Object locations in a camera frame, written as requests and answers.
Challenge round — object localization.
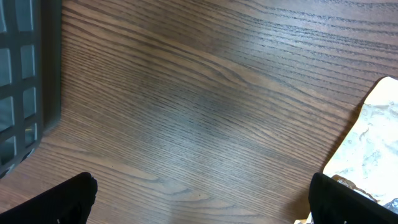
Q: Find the brown snack pouch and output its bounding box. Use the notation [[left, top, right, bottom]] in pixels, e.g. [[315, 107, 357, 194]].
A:
[[303, 77, 397, 223]]

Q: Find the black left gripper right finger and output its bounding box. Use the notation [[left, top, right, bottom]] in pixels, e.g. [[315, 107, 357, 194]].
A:
[[308, 173, 397, 224]]

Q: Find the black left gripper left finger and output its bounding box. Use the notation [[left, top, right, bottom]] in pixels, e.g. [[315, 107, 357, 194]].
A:
[[1, 172, 98, 224]]

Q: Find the grey plastic mesh basket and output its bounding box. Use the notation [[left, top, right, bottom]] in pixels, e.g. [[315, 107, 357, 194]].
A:
[[1, 0, 62, 177]]

